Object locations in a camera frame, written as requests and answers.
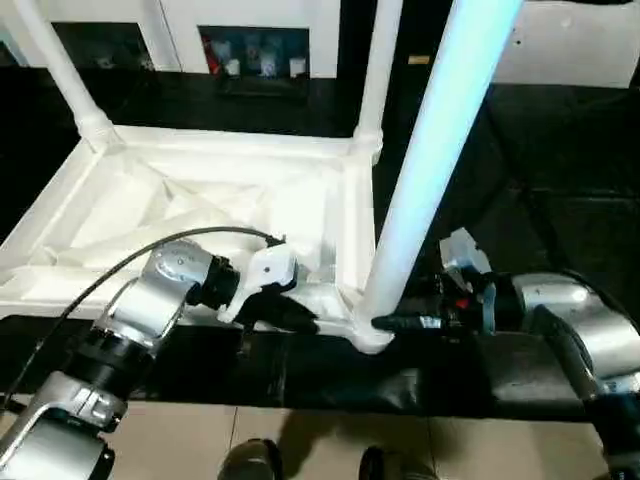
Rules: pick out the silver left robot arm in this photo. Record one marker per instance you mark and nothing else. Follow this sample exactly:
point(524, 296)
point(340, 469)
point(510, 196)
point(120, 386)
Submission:
point(150, 300)

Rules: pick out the black quilted mat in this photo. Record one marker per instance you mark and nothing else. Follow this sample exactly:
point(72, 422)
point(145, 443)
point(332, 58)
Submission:
point(550, 175)

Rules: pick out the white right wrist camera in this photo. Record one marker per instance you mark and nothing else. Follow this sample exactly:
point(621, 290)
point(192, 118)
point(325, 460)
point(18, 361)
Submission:
point(465, 250)

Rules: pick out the white plastic table top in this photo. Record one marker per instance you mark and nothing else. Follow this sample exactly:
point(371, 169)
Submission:
point(200, 165)

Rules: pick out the pale panel with holes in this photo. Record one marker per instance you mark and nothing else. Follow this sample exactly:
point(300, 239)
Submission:
point(575, 45)

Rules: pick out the small gold label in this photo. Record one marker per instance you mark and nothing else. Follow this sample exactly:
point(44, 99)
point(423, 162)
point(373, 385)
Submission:
point(418, 60)

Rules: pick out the black cabinet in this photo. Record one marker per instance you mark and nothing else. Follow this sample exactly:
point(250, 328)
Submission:
point(415, 30)

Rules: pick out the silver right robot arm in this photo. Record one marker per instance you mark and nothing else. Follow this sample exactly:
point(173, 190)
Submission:
point(590, 320)

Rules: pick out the white sideboard with glass doors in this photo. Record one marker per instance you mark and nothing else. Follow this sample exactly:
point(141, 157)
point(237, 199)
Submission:
point(175, 30)

